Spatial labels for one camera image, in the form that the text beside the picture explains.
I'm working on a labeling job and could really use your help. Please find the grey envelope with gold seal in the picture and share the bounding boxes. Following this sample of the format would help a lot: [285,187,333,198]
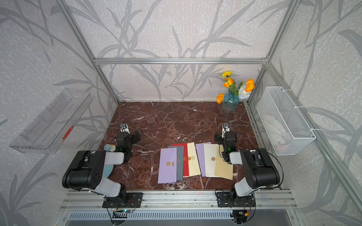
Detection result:
[168,146,184,181]

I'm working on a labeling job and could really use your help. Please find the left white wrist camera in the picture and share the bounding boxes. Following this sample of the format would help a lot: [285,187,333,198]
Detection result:
[119,123,130,134]

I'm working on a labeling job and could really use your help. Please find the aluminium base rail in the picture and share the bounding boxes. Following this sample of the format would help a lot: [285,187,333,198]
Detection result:
[59,190,297,211]

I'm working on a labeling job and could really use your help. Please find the white wire basket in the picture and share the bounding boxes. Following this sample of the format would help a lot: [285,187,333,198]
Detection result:
[256,86,316,156]

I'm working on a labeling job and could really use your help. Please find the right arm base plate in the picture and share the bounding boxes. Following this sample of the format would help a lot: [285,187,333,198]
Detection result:
[216,192,256,208]

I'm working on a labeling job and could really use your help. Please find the blue glass vase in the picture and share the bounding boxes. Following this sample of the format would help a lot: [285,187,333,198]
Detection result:
[222,93,239,113]

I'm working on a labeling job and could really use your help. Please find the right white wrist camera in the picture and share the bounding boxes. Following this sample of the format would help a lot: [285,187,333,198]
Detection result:
[222,122,230,138]

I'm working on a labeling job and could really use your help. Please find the clear acrylic wall shelf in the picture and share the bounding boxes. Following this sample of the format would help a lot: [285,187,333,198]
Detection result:
[9,89,93,154]

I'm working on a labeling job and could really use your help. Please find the lilac envelope with gold seal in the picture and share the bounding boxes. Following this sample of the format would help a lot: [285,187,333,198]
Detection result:
[157,147,177,184]

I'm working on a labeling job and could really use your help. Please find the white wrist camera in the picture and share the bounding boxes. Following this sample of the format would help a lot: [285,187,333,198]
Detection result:
[119,123,130,134]
[222,122,230,138]

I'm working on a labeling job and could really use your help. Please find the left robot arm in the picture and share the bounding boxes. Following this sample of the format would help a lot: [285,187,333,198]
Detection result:
[62,129,141,199]

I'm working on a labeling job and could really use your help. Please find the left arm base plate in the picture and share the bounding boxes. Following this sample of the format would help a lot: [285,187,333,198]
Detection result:
[102,192,143,209]

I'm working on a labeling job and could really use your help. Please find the white cloth in basket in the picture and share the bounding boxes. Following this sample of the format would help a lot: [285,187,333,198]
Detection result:
[262,114,289,155]

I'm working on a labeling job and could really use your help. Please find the left green circuit board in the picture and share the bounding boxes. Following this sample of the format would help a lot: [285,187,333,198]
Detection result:
[114,209,134,214]

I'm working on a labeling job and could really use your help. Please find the cream white envelope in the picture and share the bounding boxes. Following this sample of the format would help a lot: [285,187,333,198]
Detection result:
[204,144,219,178]

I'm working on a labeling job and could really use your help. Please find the tan kraft envelope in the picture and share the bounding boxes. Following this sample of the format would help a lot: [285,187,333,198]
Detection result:
[215,145,233,180]

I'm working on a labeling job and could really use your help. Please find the red envelope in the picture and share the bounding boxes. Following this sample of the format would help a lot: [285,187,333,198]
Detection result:
[172,143,188,178]

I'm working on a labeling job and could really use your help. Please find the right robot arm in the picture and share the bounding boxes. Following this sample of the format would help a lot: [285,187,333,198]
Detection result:
[215,131,284,201]

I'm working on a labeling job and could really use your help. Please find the orange and yellow flowers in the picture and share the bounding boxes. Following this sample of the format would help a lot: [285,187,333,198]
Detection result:
[216,71,255,104]

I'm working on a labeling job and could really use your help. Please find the pale yellow envelope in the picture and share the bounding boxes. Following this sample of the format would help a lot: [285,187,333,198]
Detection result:
[184,142,201,178]

